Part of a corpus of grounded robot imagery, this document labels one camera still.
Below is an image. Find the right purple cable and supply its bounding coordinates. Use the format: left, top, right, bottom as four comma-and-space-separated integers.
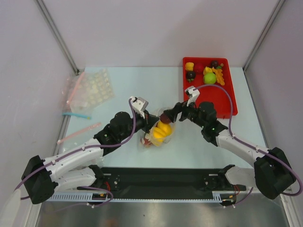
193, 84, 303, 196

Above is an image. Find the yellow bell pepper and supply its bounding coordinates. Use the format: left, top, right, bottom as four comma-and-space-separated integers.
157, 121, 172, 136

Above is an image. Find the yellow lemon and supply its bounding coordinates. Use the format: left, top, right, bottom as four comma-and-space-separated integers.
152, 127, 166, 143

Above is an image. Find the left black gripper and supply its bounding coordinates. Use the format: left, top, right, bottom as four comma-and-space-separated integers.
118, 110, 159, 141

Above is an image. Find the green apple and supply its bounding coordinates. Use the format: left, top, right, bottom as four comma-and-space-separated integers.
203, 72, 216, 84

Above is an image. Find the orange small bell pepper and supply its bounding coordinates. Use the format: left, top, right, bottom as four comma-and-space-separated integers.
185, 62, 194, 71

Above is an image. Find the pink zip bag stack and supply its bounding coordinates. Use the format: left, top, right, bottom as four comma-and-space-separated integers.
63, 69, 115, 118

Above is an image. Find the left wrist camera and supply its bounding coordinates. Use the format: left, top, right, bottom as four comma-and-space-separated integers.
130, 96, 149, 119

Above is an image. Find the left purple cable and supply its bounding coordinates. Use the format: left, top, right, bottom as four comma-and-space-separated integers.
14, 98, 137, 199

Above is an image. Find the lychee bunch with leaves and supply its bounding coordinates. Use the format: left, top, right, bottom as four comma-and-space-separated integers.
140, 133, 156, 147

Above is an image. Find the white cable duct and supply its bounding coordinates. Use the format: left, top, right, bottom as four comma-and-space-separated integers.
47, 192, 235, 203

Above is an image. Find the blue zip bag strip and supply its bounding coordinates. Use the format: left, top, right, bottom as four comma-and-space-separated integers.
62, 112, 91, 120

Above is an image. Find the red plastic tray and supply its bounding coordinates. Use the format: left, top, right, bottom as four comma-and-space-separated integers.
183, 57, 238, 119

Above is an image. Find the purple cable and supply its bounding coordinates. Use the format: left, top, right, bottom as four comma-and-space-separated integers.
193, 84, 303, 196
14, 98, 137, 199

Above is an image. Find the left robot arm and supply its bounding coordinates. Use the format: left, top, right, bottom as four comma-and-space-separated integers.
20, 111, 160, 204

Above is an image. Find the pink zip bag front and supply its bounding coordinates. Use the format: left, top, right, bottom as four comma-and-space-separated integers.
57, 122, 101, 145

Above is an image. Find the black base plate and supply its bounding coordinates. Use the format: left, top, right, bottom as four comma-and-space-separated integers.
92, 166, 246, 200

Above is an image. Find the purple passion fruit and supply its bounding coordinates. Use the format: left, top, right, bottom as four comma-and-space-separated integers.
160, 113, 171, 124

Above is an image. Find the dark mangosteen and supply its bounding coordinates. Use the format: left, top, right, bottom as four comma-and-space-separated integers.
186, 71, 196, 83

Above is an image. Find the dark red plum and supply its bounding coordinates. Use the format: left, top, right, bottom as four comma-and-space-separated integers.
211, 60, 220, 69

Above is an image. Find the clear zip bag with pattern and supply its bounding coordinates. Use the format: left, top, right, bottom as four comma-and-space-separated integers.
140, 107, 176, 148

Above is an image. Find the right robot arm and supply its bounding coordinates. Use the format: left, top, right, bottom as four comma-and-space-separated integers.
164, 102, 298, 200

